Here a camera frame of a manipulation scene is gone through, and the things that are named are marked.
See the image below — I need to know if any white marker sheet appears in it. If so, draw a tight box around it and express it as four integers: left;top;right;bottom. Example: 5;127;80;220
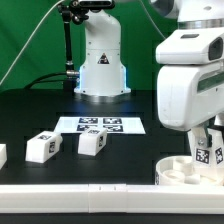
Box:
54;117;145;134

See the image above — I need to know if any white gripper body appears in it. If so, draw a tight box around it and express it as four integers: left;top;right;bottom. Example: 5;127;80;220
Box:
156;28;224;131

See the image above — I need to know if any white left rail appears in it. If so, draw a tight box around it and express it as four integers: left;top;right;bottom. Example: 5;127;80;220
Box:
0;144;7;170

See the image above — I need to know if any black camera on mount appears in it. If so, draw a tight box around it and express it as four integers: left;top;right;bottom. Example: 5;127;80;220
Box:
78;0;114;9

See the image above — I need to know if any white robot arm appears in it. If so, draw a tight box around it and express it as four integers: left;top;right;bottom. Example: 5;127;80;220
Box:
75;0;224;148

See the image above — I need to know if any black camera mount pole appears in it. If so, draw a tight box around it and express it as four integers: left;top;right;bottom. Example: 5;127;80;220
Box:
58;0;88;93

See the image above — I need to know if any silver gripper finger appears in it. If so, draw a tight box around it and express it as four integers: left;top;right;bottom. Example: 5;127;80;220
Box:
196;125;212;148

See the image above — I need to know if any white rail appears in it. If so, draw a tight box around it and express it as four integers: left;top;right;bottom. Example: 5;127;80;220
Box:
0;144;7;170
0;184;224;214

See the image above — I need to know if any white cable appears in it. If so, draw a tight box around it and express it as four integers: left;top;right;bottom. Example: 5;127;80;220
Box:
0;0;66;86

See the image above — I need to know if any white round stool seat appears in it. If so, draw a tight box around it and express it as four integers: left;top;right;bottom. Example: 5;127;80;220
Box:
154;155;224;186

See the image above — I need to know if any black cable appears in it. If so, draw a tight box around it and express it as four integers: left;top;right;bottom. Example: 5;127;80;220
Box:
23;72;79;90

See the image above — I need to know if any white front rail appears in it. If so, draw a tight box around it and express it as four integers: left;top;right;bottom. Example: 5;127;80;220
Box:
0;184;224;214

